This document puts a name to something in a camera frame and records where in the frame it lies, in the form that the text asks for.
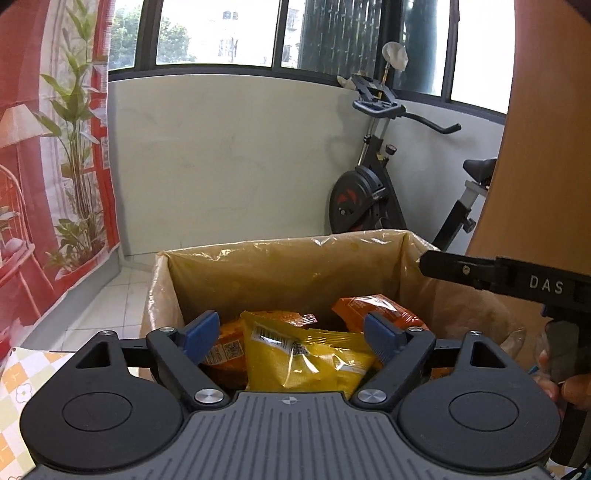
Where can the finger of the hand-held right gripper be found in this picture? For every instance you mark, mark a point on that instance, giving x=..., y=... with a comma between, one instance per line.
x=457, y=270

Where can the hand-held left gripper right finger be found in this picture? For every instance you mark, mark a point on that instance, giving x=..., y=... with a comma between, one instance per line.
x=381, y=334

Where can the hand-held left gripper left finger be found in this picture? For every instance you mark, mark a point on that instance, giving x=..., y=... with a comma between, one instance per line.
x=201, y=334

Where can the red-orange snack packet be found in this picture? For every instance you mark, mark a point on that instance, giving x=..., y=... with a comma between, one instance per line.
x=369, y=307

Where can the orange snack packet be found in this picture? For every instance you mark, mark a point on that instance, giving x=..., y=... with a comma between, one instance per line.
x=231, y=346

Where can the yellow snack packet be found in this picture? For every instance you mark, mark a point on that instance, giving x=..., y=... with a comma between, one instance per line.
x=300, y=364

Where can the cardboard box with plastic liner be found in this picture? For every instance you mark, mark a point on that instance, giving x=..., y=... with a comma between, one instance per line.
x=286, y=272

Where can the person's right hand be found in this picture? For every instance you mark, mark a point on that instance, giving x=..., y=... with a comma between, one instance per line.
x=577, y=392

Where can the black exercise bike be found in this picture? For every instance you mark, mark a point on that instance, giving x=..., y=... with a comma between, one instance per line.
x=364, y=194

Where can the checkered flower tablecloth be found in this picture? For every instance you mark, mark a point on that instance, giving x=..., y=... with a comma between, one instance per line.
x=23, y=392

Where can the white bulb-shaped object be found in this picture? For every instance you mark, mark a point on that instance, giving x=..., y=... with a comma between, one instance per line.
x=397, y=54

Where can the printed room backdrop cloth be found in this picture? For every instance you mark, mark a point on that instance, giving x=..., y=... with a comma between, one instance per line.
x=51, y=161

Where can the black framed window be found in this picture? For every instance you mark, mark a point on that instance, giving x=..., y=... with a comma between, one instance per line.
x=286, y=69

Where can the dark slatted window screen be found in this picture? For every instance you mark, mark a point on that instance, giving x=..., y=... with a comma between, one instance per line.
x=337, y=32

